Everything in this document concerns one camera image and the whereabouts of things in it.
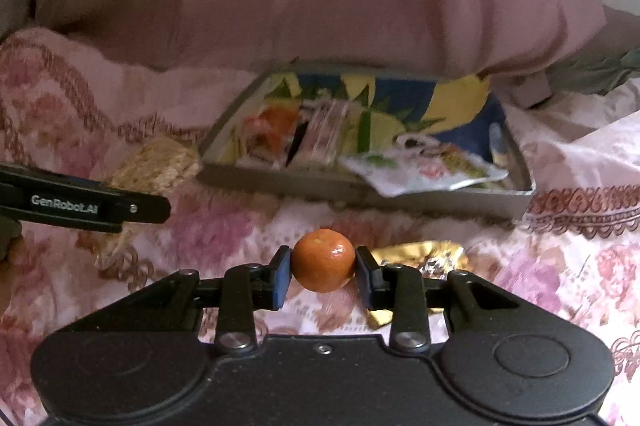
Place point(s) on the small orange mandarin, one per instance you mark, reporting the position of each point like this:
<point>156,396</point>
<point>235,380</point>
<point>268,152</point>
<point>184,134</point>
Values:
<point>323,261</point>

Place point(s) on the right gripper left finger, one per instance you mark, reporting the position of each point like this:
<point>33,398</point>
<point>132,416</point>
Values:
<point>244,290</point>

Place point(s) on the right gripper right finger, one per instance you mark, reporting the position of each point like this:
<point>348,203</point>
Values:
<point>400,289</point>

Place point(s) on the gold foil snack packet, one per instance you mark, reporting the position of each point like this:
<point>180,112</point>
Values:
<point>433,259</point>

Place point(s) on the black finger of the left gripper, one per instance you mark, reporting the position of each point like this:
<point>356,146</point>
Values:
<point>42,197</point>

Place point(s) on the clear noodle cracker pack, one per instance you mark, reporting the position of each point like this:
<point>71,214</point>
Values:
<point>158,168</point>

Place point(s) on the grey cardboard tray box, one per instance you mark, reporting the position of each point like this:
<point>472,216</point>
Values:
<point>345,189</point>

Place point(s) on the clear peanut snack bag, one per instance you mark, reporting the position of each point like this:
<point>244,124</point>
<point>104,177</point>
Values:
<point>325,121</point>

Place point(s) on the orange red snack wrapper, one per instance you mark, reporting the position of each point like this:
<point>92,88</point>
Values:
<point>265,138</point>

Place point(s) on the green grey folded cloth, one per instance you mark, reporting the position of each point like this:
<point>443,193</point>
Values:
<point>593,75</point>

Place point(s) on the pink floral bed sheet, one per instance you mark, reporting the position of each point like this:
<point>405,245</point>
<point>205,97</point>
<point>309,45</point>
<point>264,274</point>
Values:
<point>67,108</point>

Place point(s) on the white green pickle packet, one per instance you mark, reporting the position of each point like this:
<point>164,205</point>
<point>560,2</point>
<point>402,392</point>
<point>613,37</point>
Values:
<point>399,171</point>

